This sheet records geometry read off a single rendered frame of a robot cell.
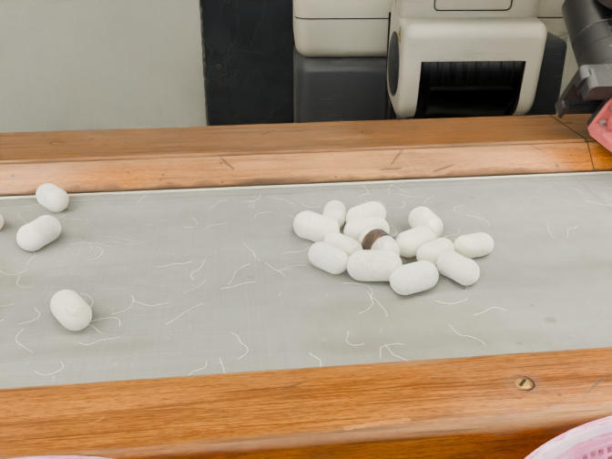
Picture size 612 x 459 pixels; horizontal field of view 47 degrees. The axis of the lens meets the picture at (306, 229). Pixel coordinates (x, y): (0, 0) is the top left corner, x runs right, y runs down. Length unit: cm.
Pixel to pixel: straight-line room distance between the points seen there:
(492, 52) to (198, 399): 89
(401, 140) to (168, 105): 201
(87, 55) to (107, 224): 210
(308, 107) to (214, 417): 113
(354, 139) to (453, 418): 40
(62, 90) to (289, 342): 235
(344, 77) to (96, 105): 145
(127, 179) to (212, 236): 13
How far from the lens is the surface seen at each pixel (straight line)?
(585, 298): 50
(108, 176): 65
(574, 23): 76
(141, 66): 263
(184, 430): 33
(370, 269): 47
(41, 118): 277
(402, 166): 66
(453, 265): 48
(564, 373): 38
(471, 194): 64
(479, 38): 113
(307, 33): 139
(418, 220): 54
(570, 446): 33
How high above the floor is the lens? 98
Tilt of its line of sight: 26 degrees down
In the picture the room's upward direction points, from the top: straight up
